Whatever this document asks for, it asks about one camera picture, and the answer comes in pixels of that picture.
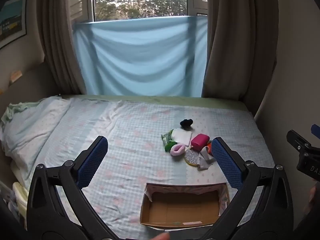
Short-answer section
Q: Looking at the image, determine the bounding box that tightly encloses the light blue hanging cloth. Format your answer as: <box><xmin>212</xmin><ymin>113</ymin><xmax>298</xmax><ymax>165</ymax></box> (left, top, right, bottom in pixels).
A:
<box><xmin>73</xmin><ymin>16</ymin><xmax>208</xmax><ymax>98</ymax></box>

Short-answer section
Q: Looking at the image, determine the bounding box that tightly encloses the black fuzzy scrunchie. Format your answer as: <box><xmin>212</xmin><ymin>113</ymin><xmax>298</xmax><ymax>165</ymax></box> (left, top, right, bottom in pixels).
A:
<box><xmin>180</xmin><ymin>119</ymin><xmax>193</xmax><ymax>129</ymax></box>

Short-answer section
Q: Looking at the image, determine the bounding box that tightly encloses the person's left hand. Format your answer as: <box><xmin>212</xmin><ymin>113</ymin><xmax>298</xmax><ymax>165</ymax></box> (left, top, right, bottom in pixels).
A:
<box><xmin>150</xmin><ymin>232</ymin><xmax>170</xmax><ymax>240</ymax></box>

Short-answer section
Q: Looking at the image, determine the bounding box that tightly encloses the green snack packet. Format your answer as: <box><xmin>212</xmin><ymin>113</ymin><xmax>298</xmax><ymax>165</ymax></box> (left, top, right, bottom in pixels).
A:
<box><xmin>161</xmin><ymin>129</ymin><xmax>177</xmax><ymax>152</ymax></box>

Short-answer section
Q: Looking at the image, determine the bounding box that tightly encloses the orange fluffy pompom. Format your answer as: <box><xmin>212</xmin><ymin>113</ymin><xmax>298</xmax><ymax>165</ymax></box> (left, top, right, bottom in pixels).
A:
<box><xmin>206</xmin><ymin>141</ymin><xmax>213</xmax><ymax>155</ymax></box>

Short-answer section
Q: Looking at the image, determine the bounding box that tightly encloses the magenta fabric pouch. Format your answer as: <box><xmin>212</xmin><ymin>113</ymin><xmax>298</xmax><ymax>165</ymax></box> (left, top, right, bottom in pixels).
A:
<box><xmin>190</xmin><ymin>133</ymin><xmax>210</xmax><ymax>152</ymax></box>

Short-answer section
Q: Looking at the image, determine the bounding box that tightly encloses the white tissue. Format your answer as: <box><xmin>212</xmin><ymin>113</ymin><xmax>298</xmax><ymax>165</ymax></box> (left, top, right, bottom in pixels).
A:
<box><xmin>171</xmin><ymin>128</ymin><xmax>192</xmax><ymax>146</ymax></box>

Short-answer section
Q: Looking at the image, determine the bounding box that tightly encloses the cardboard box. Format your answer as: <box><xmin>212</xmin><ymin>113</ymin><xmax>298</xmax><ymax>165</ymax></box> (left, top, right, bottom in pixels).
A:
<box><xmin>140</xmin><ymin>183</ymin><xmax>230</xmax><ymax>229</ymax></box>

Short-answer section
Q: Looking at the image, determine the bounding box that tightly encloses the light blue checkered bedsheet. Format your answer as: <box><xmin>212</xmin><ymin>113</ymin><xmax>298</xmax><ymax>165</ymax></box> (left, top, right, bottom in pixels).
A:
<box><xmin>1</xmin><ymin>96</ymin><xmax>276</xmax><ymax>240</ymax></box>

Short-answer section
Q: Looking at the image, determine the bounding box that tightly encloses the round silver glitter pad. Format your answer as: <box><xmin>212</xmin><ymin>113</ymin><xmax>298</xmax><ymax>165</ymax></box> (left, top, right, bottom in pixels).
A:
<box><xmin>184</xmin><ymin>148</ymin><xmax>199</xmax><ymax>167</ymax></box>

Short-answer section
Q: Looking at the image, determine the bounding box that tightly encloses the white patterned pillow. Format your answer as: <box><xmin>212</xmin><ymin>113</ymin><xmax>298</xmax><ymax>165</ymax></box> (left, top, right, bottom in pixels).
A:
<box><xmin>1</xmin><ymin>96</ymin><xmax>71</xmax><ymax>170</ymax></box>

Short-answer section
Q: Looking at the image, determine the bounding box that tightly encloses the brown curtain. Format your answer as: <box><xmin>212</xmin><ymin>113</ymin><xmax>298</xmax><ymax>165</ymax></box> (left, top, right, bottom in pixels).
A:
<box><xmin>202</xmin><ymin>0</ymin><xmax>279</xmax><ymax>113</ymax></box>
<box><xmin>36</xmin><ymin>0</ymin><xmax>86</xmax><ymax>94</ymax></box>

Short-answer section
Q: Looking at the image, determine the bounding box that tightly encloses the grey cloth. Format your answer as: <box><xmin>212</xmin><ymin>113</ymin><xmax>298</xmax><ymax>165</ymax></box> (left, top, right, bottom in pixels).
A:
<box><xmin>197</xmin><ymin>146</ymin><xmax>215</xmax><ymax>171</ymax></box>

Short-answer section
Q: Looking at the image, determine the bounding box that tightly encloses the left brown curtain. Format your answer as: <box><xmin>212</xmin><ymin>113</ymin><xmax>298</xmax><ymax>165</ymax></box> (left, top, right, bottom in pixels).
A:
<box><xmin>36</xmin><ymin>0</ymin><xmax>86</xmax><ymax>94</ymax></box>

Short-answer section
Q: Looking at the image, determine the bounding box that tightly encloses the right brown curtain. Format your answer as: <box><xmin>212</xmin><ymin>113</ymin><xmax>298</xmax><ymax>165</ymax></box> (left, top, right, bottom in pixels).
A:
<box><xmin>202</xmin><ymin>0</ymin><xmax>279</xmax><ymax>113</ymax></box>

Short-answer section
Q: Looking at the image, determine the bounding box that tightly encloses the person's right hand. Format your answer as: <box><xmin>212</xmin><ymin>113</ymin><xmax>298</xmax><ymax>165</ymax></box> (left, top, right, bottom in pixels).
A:
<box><xmin>304</xmin><ymin>181</ymin><xmax>319</xmax><ymax>215</ymax></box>

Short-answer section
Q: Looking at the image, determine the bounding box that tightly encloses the framed wall picture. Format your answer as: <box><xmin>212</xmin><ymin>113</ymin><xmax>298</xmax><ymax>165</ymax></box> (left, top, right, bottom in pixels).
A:
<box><xmin>0</xmin><ymin>0</ymin><xmax>27</xmax><ymax>49</ymax></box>

